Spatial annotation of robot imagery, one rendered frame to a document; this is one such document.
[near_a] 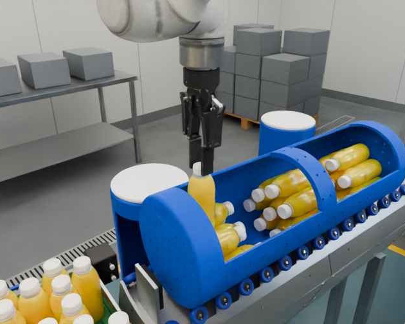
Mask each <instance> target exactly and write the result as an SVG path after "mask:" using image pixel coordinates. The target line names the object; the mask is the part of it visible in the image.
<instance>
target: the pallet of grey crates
mask: <svg viewBox="0 0 405 324"><path fill-rule="evenodd" d="M329 35H330V30H321V29H314V28H295V29H290V30H285V31H284V38H283V47H281V42H282V30H274V25H268V24H253V23H250V24H239V25H234V27H233V46H228V47H224V63H223V65H222V66H219V67H220V84H219V86H217V88H216V90H215V91H216V95H217V100H218V101H219V103H220V104H222V103H225V104H226V108H225V111H224V114H223V117H224V116H227V115H231V116H235V117H237V118H241V128H243V129H250V128H252V127H255V126H257V125H260V120H261V117H262V116H263V115H264V114H266V113H270V112H273V111H293V112H298V113H303V114H307V115H309V116H311V117H312V118H314V120H315V122H316V123H315V124H316V126H317V125H318V118H319V114H318V111H319V106H320V98H321V95H320V94H321V87H322V82H323V74H324V72H325V64H326V59H327V48H328V43H329Z"/></svg>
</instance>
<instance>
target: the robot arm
mask: <svg viewBox="0 0 405 324"><path fill-rule="evenodd" d="M96 3H97V9H98V13H99V15H100V18H101V20H102V21H103V23H104V24H105V25H106V27H107V28H108V30H109V31H110V32H111V33H112V34H114V35H115V36H117V37H119V38H121V39H124V40H126V41H131V42H138V43H146V42H157V41H165V40H168V39H173V38H176V37H178V36H179V63H180V65H182V66H184V67H183V84H184V85H185V86H186V87H187V91H183V92H180V93H179V96H180V99H181V108H182V122H183V134H184V135H187V138H188V140H189V168H191V169H192V168H193V165H194V164H195V163H197V162H201V175H202V176H207V175H209V174H212V173H213V160H214V148H216V147H220V146H221V140H222V123H223V114H224V111H225V108H226V104H225V103H219V101H218V100H217V95H216V91H215V90H216V88H217V86H219V84H220V67H219V66H222V65H223V63H224V43H225V39H224V36H225V30H226V25H227V23H228V17H229V12H230V0H96ZM200 124H201V125H202V136H203V143H204V146H203V147H202V146H201V140H202V139H201V138H200V137H201V135H200V134H199V129H200ZM187 128H188V129H187Z"/></svg>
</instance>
